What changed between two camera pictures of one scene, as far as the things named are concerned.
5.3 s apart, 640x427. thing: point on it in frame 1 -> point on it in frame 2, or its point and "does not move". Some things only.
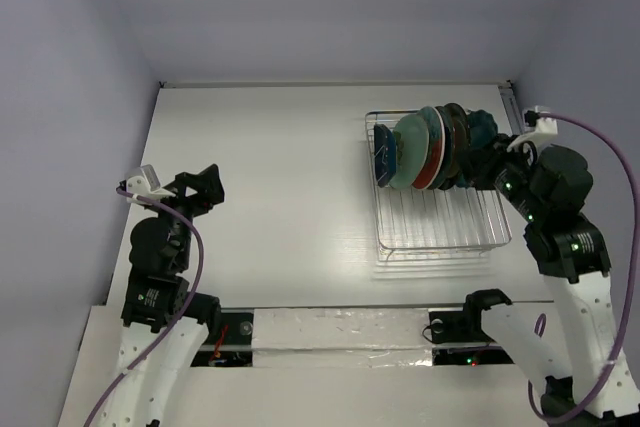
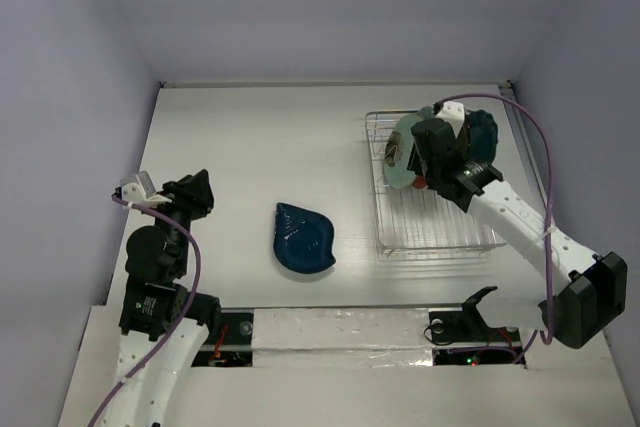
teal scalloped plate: [482, 128] does not move
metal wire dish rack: [431, 224] does not move
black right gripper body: [486, 167] -> [420, 156]
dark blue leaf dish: [385, 154] -> [303, 240]
